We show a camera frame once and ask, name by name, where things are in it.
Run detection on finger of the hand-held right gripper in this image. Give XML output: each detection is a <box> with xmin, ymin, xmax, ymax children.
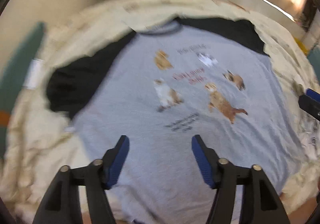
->
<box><xmin>305</xmin><ymin>88</ymin><xmax>320</xmax><ymax>102</ymax></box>
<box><xmin>298</xmin><ymin>94</ymin><xmax>320</xmax><ymax>122</ymax></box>

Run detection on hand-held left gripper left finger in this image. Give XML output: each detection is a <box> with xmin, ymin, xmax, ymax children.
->
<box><xmin>32</xmin><ymin>135</ymin><xmax>130</xmax><ymax>224</ymax></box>

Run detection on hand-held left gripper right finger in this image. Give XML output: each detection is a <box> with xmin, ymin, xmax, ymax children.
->
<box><xmin>191</xmin><ymin>135</ymin><xmax>290</xmax><ymax>224</ymax></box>

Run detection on grey t-shirt with black sleeves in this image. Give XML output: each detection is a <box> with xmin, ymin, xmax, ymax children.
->
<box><xmin>46</xmin><ymin>17</ymin><xmax>307</xmax><ymax>224</ymax></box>

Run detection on white printed t-shirt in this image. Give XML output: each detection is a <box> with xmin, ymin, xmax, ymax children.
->
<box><xmin>299</xmin><ymin>114</ymin><xmax>320</xmax><ymax>162</ymax></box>

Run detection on yellow bear print blanket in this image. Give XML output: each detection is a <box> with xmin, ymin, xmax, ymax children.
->
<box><xmin>0</xmin><ymin>0</ymin><xmax>320</xmax><ymax>224</ymax></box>

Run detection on brown tape strip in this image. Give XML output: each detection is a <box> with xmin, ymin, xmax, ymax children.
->
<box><xmin>0</xmin><ymin>111</ymin><xmax>11</xmax><ymax>128</ymax></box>

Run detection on teal bed board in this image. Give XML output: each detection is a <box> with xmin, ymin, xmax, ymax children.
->
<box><xmin>0</xmin><ymin>21</ymin><xmax>47</xmax><ymax>159</ymax></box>

